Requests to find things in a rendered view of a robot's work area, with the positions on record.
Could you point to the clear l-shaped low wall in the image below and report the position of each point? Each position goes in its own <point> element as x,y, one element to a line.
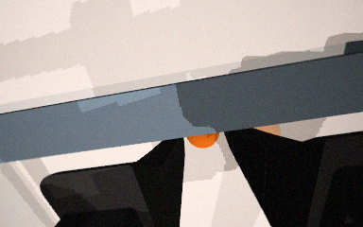
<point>18,206</point>

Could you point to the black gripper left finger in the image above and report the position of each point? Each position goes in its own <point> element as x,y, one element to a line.
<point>152,186</point>

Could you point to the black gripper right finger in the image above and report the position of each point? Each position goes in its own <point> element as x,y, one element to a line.
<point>290,179</point>

